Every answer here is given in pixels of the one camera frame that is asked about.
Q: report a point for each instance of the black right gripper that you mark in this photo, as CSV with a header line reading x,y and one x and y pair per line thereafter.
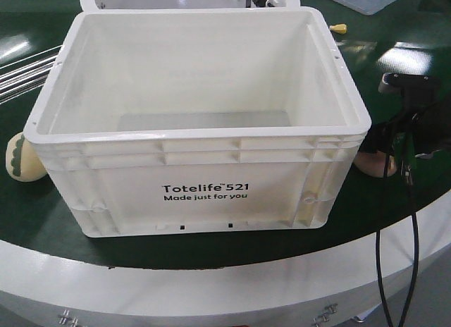
x,y
421,114

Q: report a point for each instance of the pink round plush toy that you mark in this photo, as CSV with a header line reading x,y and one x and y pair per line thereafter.
x,y
371,164

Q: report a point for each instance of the white plastic tote box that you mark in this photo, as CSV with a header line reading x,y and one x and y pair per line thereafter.
x,y
189,121

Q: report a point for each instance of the yellow round plush toy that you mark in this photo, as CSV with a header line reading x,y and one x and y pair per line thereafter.
x,y
21,161

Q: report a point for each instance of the green right circuit board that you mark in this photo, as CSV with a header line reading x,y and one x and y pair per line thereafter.
x,y
404,151

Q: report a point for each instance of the small yellow toy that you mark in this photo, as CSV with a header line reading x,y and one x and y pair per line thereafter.
x,y
340,29

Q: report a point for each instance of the steel conveyor rollers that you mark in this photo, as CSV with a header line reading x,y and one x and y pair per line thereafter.
x,y
26,74

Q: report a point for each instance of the white outer table rim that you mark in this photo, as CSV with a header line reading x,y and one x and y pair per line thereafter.
x,y
322,288

